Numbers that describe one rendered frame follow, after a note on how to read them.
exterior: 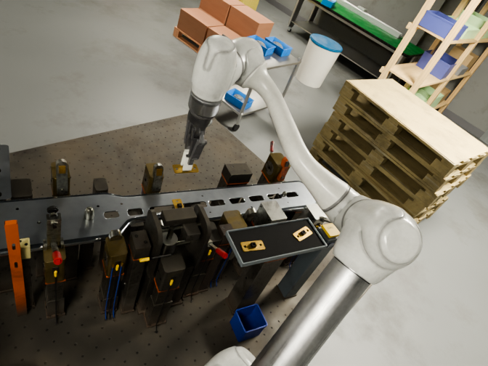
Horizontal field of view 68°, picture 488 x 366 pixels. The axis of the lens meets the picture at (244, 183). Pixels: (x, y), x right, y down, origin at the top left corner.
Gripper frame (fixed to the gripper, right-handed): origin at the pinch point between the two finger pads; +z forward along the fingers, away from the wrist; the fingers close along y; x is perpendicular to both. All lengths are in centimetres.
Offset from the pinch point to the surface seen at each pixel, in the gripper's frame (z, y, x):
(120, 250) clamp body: 24.6, -15.1, 21.6
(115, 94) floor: 146, 242, -22
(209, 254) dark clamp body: 31.1, -18.1, -9.9
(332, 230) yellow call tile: 18, -24, -56
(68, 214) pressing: 32.2, 7.1, 35.0
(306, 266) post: 38, -27, -53
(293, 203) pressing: 35, 4, -61
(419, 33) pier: 75, 366, -537
